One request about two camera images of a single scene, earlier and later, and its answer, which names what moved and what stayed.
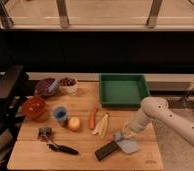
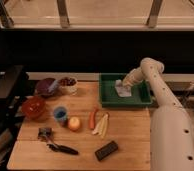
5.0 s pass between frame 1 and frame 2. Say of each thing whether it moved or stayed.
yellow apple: stayed
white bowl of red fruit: stayed
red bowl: stayed
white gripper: moved
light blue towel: moved
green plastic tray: stayed
